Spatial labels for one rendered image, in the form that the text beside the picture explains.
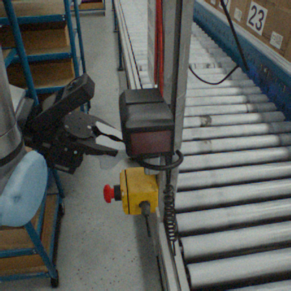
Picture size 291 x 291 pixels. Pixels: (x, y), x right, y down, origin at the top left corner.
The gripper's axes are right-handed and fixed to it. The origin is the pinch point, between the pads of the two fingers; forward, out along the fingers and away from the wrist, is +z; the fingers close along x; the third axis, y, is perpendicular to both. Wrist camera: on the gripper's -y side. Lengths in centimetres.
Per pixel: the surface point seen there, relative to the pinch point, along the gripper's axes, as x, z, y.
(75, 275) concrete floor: -23, 23, 97
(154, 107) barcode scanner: 8.5, -5.0, -12.6
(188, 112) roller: -42, 30, 7
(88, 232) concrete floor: -47, 28, 94
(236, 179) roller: -9.1, 34.9, 5.1
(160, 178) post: 1.9, 7.2, 3.4
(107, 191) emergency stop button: 0.9, -0.1, 11.5
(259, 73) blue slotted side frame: -65, 62, -15
